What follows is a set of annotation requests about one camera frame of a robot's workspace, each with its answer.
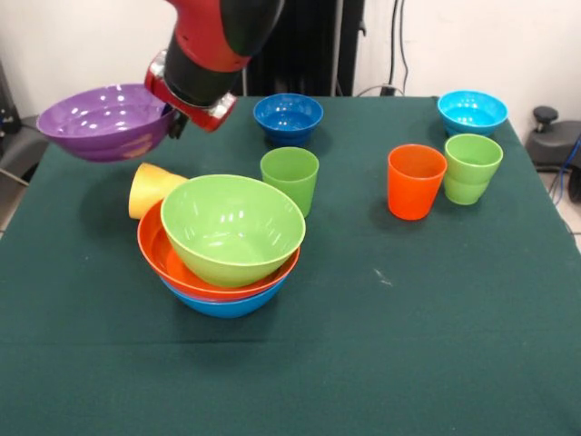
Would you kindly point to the plain orange cup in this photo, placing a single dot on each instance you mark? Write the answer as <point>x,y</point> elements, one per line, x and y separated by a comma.
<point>412,191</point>

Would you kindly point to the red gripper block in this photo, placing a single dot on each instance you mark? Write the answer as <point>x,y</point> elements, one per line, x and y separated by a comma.
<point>199,119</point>

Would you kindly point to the light blue small bowl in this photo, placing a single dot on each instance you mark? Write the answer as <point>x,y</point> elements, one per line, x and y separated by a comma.
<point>472,113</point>

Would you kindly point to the ribbed yellow cup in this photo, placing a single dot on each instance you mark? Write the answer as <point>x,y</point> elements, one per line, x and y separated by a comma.
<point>145,186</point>

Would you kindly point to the dark blue small bowl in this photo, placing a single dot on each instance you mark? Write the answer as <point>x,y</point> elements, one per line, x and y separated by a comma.
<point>288,118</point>

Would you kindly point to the dark green table cloth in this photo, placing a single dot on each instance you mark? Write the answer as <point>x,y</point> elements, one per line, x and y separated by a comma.
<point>363,340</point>

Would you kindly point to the large green bowl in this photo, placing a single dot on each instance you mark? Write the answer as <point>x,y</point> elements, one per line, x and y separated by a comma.
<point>227,227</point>

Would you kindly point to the large blue bowl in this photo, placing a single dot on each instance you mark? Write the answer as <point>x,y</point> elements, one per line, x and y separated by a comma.
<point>218,310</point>

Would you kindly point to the grey chair base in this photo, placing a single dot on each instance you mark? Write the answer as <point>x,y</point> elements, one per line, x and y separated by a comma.
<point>18,147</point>

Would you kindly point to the wide orange bowl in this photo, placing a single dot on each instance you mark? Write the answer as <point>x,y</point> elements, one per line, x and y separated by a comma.
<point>159,254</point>

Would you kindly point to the ribbed green cup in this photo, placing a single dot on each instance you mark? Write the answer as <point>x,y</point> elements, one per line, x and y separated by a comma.
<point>471,181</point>

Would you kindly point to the purple bowl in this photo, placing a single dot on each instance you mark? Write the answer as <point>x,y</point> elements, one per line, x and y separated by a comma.
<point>100,136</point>

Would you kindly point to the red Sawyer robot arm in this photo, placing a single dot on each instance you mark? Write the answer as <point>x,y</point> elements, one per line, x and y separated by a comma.
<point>213,45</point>

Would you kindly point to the plain green cup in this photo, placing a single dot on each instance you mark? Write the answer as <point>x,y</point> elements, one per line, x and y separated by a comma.
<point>290,177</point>

